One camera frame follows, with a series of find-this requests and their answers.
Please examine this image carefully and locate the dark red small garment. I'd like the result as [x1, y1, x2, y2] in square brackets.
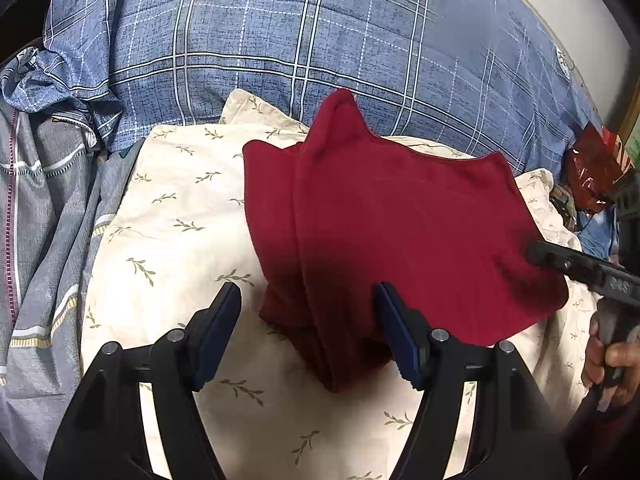
[243, 90, 568, 392]

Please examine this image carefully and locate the person's right hand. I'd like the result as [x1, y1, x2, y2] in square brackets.
[582, 313, 640, 406]

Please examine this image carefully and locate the red shiny plastic bag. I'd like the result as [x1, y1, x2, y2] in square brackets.
[563, 122, 623, 214]

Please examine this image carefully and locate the wooden framed furniture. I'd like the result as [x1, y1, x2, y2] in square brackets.
[602, 92, 640, 172]

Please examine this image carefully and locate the cream leaf-print pillow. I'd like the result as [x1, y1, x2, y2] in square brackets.
[81, 90, 596, 479]

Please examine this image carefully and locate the grey striped bedsheet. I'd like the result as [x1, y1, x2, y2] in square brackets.
[1, 104, 141, 478]

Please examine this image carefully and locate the blue plaid quilt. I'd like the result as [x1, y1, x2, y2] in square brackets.
[1, 0, 600, 174]

